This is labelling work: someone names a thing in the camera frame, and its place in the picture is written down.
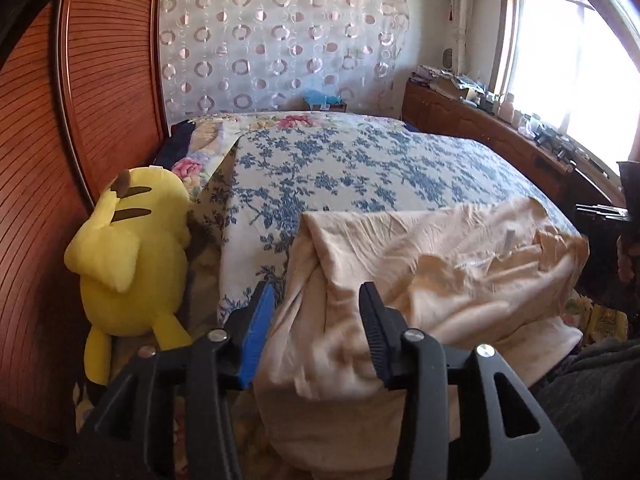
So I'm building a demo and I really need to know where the beige printed t-shirt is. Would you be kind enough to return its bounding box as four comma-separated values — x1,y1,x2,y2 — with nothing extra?
254,197,589,479

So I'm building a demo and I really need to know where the person's right hand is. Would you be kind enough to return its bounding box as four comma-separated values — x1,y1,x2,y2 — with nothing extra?
616,235,640,283

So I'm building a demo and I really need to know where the clutter on sideboard top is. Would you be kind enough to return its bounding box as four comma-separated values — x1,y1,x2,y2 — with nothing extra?
401,65,620,185

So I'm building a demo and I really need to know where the white bottle on sideboard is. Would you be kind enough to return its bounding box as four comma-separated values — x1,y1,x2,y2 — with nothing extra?
498,92,515,124

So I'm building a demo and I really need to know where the yellow plush toy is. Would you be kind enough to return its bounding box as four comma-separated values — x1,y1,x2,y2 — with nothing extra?
64,166,192,387

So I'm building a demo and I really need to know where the window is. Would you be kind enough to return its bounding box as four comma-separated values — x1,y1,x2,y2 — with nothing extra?
491,0,639,169

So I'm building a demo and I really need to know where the wooden sideboard cabinet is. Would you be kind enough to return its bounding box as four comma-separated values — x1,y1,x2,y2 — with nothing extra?
401,80,625,214

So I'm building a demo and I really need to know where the floral bed quilt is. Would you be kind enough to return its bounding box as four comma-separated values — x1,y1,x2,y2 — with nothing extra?
74,110,629,480

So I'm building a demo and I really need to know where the blue item at headboard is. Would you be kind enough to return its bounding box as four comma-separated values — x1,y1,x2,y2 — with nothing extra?
303,89,347,113

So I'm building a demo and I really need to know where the wooden slatted wardrobe door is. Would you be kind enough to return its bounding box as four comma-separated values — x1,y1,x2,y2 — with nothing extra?
1,0,167,441

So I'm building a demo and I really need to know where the white circle-patterned curtain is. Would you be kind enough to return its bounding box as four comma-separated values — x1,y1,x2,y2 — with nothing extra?
158,0,410,122

